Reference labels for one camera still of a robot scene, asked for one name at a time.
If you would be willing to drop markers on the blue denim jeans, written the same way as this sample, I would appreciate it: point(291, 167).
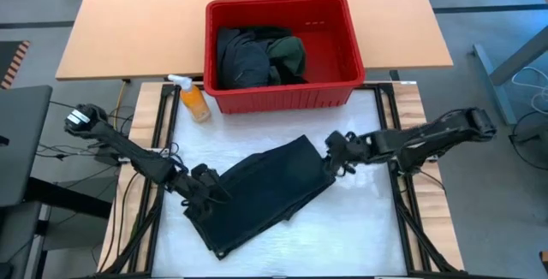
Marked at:
point(265, 193)

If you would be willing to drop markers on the dark grey chair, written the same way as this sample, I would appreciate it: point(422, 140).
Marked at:
point(21, 142)

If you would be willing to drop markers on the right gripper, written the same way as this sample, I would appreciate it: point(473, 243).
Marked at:
point(355, 148)

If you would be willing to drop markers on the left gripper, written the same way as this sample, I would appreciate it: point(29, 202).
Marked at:
point(205, 185)

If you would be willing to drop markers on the grey desk leg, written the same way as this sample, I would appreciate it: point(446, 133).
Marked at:
point(501, 69)

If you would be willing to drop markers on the dark navy sweatpants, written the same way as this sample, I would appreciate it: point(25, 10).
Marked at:
point(242, 63)

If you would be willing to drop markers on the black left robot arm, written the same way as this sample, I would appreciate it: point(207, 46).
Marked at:
point(128, 155)

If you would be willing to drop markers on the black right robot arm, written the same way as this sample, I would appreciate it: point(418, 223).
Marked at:
point(428, 140)

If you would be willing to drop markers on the orange spray bottle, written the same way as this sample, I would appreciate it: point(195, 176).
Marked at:
point(194, 101)

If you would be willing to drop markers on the red plastic laundry bin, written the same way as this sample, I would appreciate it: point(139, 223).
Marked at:
point(338, 56)

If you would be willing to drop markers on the black aluminium table frame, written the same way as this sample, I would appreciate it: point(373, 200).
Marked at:
point(164, 133)

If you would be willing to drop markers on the light wooden desk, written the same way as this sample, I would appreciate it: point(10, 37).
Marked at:
point(141, 26)

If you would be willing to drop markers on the dark green shirt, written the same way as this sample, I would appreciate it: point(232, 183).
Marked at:
point(289, 54)

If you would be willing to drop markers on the striped floor mat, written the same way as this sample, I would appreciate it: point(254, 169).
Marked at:
point(13, 65)

